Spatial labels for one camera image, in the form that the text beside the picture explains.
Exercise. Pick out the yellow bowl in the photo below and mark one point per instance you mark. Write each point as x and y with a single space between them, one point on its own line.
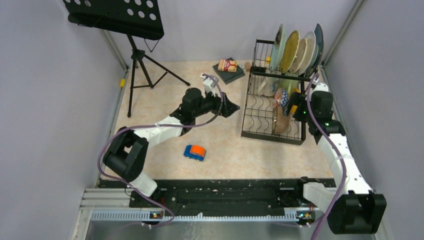
293 100

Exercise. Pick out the cream floral ceramic plate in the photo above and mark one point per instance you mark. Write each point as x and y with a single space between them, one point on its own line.
302 48

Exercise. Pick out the blue orange toy car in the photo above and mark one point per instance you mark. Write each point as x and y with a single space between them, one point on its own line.
195 152

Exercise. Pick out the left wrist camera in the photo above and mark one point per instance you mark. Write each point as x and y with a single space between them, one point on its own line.
209 83

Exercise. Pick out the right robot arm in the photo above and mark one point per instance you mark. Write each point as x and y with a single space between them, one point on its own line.
354 208

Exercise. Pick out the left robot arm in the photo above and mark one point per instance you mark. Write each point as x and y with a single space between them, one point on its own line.
126 154

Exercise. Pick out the small wooden block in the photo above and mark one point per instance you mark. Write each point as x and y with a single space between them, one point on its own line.
247 66

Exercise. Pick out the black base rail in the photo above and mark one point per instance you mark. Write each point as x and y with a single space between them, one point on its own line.
216 200

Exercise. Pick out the black wire dish rack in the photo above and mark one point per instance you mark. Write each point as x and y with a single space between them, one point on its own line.
259 117

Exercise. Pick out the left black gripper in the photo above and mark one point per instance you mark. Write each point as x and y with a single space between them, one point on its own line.
228 107

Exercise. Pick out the beige mug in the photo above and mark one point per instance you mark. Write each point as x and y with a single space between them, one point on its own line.
268 86

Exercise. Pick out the red patterned brown bowl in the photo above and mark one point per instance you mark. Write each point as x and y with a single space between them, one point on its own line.
281 98

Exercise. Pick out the wooden blocks stack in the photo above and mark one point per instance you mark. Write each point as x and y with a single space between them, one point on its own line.
227 65

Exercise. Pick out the brown speckled cream bowl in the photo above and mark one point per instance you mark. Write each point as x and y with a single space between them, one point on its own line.
280 122

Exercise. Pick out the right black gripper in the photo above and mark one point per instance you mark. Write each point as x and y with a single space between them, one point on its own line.
296 99

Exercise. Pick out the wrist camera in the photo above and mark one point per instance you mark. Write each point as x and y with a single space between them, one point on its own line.
209 83
319 86

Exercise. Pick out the yellow-rimmed patterned plate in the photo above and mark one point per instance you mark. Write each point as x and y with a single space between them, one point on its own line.
290 51

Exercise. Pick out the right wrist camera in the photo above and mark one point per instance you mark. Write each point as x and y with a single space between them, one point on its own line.
319 86

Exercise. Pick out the light green round plate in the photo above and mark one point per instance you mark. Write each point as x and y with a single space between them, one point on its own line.
278 49

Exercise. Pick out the teal square plate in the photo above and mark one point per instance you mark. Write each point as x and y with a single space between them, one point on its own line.
319 48

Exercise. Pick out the light green mug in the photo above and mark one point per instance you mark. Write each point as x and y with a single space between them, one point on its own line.
288 84

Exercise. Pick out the black music stand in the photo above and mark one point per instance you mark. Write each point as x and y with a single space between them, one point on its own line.
133 18

